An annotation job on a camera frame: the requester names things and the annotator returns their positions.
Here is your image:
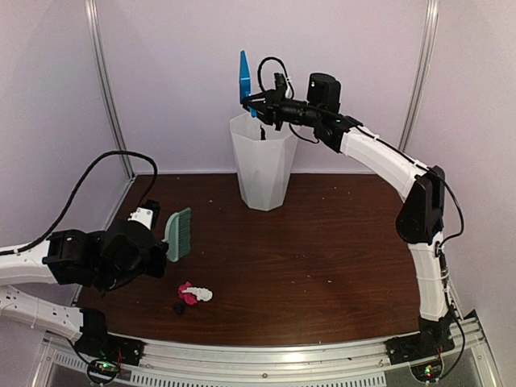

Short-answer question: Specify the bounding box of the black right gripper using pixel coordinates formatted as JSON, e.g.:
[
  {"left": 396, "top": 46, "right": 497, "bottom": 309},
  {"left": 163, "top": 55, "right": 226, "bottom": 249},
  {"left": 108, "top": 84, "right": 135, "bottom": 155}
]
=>
[{"left": 243, "top": 85, "right": 323, "bottom": 130}]

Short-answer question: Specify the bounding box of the blue plastic dustpan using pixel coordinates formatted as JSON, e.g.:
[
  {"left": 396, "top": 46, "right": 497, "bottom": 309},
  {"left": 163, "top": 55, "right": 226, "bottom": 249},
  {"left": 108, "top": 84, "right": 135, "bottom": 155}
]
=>
[{"left": 239, "top": 50, "right": 252, "bottom": 103}]

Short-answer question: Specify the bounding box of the mint green hand brush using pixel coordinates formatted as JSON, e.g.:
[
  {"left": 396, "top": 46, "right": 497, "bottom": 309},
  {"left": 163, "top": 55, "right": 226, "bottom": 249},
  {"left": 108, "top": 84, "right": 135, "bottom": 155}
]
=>
[{"left": 163, "top": 207, "right": 191, "bottom": 262}]

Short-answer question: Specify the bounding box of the large pink paper scrap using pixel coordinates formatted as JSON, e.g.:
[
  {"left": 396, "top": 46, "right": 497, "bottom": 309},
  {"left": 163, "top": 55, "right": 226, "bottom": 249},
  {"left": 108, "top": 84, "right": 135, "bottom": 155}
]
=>
[{"left": 178, "top": 281, "right": 198, "bottom": 306}]

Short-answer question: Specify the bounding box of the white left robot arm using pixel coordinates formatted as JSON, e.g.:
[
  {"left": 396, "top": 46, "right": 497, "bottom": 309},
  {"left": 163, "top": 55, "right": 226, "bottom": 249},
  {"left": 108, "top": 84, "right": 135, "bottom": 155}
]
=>
[{"left": 1, "top": 220, "right": 169, "bottom": 358}]

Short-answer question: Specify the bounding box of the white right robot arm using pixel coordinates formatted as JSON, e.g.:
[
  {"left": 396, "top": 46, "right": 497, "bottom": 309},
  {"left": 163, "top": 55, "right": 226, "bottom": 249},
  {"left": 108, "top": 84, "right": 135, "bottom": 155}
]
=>
[{"left": 240, "top": 73, "right": 451, "bottom": 356}]

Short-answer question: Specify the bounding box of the small black paper ball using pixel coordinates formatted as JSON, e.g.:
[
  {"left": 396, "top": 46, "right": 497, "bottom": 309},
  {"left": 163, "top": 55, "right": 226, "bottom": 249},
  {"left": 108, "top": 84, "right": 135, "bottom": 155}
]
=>
[{"left": 173, "top": 302, "right": 186, "bottom": 315}]

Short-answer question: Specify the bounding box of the translucent white waste bin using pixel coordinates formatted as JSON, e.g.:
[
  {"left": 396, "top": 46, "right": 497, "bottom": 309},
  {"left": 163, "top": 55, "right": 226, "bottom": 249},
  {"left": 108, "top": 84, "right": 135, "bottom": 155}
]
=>
[{"left": 230, "top": 113, "right": 298, "bottom": 211}]

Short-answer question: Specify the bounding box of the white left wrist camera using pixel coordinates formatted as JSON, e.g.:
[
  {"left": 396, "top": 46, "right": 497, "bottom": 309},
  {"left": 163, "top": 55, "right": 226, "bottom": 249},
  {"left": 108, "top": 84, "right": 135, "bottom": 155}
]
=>
[{"left": 128, "top": 199, "right": 161, "bottom": 230}]

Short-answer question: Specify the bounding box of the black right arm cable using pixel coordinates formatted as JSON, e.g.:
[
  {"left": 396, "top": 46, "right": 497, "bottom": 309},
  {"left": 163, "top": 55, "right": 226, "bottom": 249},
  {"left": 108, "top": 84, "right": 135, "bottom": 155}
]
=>
[{"left": 256, "top": 56, "right": 293, "bottom": 98}]

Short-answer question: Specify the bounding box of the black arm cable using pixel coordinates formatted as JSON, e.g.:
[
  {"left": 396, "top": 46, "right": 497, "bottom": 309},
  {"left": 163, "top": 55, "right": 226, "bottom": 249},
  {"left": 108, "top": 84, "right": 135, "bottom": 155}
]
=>
[
  {"left": 0, "top": 150, "right": 158, "bottom": 257},
  {"left": 256, "top": 56, "right": 293, "bottom": 98}
]

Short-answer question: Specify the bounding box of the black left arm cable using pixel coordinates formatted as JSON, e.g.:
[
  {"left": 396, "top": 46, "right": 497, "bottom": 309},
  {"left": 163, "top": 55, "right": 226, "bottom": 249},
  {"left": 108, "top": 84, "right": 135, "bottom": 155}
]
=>
[{"left": 0, "top": 150, "right": 158, "bottom": 257}]

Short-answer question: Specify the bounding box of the aluminium right frame rail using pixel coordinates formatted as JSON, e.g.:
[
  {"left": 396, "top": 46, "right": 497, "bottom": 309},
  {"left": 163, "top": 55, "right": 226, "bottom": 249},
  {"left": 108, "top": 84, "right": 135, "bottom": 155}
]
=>
[{"left": 389, "top": 0, "right": 440, "bottom": 259}]

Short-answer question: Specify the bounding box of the aluminium frame rail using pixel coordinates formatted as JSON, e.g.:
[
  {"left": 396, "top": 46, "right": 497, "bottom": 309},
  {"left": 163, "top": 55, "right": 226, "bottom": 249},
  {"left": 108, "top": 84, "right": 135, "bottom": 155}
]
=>
[
  {"left": 85, "top": 0, "right": 135, "bottom": 227},
  {"left": 389, "top": 0, "right": 440, "bottom": 259}
]

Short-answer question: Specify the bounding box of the aluminium left frame rail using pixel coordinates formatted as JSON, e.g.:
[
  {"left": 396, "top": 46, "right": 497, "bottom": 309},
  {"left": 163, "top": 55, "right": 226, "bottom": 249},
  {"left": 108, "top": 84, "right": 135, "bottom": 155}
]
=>
[{"left": 85, "top": 0, "right": 135, "bottom": 227}]

